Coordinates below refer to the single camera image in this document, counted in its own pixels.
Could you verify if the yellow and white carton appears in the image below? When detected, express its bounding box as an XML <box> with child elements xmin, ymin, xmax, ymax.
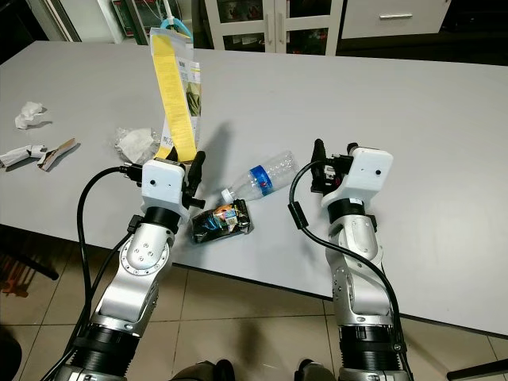
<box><xmin>150</xmin><ymin>25</ymin><xmax>200</xmax><ymax>164</ymax></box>

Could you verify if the black crumpled snack packet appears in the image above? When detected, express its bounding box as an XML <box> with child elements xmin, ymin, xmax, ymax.
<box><xmin>190</xmin><ymin>198</ymin><xmax>254</xmax><ymax>244</ymax></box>

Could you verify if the clear bottle with blue label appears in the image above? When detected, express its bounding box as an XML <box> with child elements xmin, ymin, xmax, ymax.
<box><xmin>220</xmin><ymin>149</ymin><xmax>299</xmax><ymax>204</ymax></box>

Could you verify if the crumpled clear plastic wrapper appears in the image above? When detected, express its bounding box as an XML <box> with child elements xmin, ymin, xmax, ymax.
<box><xmin>114</xmin><ymin>126</ymin><xmax>161</xmax><ymax>164</ymax></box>

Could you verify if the brown paper scrap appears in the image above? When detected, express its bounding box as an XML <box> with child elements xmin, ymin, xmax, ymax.
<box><xmin>39</xmin><ymin>137</ymin><xmax>79</xmax><ymax>172</ymax></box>

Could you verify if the white glass-door cabinet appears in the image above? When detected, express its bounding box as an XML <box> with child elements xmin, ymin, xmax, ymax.
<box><xmin>202</xmin><ymin>0</ymin><xmax>343</xmax><ymax>56</ymax></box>

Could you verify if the white drawer unit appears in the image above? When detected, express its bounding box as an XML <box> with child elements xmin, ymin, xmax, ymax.
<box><xmin>338</xmin><ymin>0</ymin><xmax>455</xmax><ymax>38</ymax></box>

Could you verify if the rolled white paper scrap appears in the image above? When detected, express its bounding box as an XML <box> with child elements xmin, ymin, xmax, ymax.
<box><xmin>0</xmin><ymin>144</ymin><xmax>47</xmax><ymax>170</ymax></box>

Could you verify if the crumpled white tissue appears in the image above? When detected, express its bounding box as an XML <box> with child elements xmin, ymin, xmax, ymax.
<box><xmin>13</xmin><ymin>101</ymin><xmax>53</xmax><ymax>131</ymax></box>

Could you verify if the black chair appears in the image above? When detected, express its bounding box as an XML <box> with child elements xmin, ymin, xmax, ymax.
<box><xmin>0</xmin><ymin>226</ymin><xmax>61</xmax><ymax>301</ymax></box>

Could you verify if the dark right robot foot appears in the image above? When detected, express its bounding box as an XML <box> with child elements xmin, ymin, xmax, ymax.
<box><xmin>296</xmin><ymin>360</ymin><xmax>336</xmax><ymax>381</ymax></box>

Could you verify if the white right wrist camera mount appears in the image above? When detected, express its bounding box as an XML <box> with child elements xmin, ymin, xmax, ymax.
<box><xmin>338</xmin><ymin>146</ymin><xmax>394</xmax><ymax>204</ymax></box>

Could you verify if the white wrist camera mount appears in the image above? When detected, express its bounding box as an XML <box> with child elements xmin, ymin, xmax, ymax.
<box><xmin>140</xmin><ymin>157</ymin><xmax>192</xmax><ymax>211</ymax></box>
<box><xmin>338</xmin><ymin>146</ymin><xmax>394</xmax><ymax>204</ymax></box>

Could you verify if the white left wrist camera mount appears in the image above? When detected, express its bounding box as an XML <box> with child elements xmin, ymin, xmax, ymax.
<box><xmin>140</xmin><ymin>157</ymin><xmax>192</xmax><ymax>211</ymax></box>

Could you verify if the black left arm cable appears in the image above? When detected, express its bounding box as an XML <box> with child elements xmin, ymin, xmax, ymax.
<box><xmin>46</xmin><ymin>164</ymin><xmax>145</xmax><ymax>378</ymax></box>

